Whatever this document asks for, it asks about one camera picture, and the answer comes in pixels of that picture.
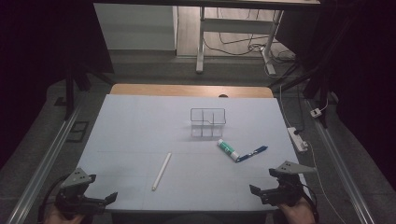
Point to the black floor socket frame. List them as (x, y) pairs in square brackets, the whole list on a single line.
[(77, 131)]

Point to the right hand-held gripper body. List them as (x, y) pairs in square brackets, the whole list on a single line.
[(285, 194)]

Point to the white and green glue stick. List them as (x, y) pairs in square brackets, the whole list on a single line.
[(227, 149)]

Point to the white power strip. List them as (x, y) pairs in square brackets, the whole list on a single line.
[(297, 139)]

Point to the small white adapter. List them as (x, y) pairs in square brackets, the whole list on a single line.
[(315, 112)]

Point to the black stand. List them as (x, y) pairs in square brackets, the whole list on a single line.
[(70, 90), (317, 84)]

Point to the white desk frame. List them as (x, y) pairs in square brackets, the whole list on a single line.
[(236, 26)]

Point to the clear plastic desk organizer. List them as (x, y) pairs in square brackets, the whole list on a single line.
[(208, 130)]

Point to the pale blue table mat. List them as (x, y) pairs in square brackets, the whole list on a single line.
[(140, 130)]

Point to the white pen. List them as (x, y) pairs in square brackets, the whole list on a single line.
[(162, 171)]

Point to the aluminium floor rail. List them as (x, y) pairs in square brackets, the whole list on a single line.
[(43, 161), (341, 174)]

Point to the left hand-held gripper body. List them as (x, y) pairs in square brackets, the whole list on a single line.
[(73, 194)]

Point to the blue pen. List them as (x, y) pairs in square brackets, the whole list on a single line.
[(253, 153)]

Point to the person's left hand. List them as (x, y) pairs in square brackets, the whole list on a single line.
[(57, 217)]

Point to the person's right hand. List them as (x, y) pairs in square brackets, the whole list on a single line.
[(297, 213)]

